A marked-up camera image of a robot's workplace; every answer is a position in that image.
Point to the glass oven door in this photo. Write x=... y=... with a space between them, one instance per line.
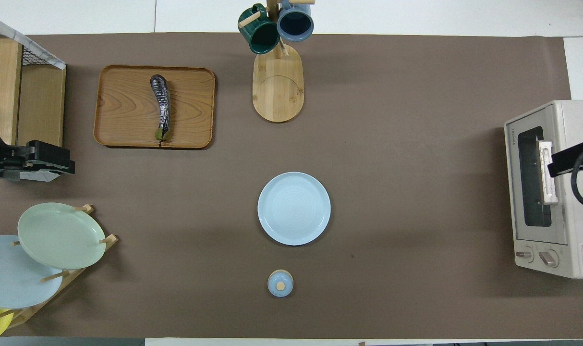
x=529 y=192

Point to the light blue racked plate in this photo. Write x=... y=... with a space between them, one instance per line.
x=8 y=278

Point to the pale green plate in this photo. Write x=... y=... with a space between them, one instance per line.
x=61 y=235

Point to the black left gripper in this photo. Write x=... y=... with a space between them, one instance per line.
x=46 y=156

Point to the dark green mug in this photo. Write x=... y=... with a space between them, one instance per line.
x=260 y=33

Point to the blue mug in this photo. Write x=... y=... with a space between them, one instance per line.
x=295 y=21

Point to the wooden plate rack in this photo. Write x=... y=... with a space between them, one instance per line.
x=56 y=288

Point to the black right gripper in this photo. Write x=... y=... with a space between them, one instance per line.
x=567 y=158

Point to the beige toaster oven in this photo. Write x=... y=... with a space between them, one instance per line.
x=579 y=230

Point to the small blue white bell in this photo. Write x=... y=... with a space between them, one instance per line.
x=280 y=283

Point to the dark purple eggplant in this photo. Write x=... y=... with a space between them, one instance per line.
x=162 y=103

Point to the rectangular wooden tray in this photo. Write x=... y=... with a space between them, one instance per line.
x=123 y=110

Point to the brown table mat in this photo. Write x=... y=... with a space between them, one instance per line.
x=392 y=120

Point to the wooden shelf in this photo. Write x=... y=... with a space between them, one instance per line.
x=37 y=105

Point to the wooden mug tree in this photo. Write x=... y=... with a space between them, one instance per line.
x=278 y=91

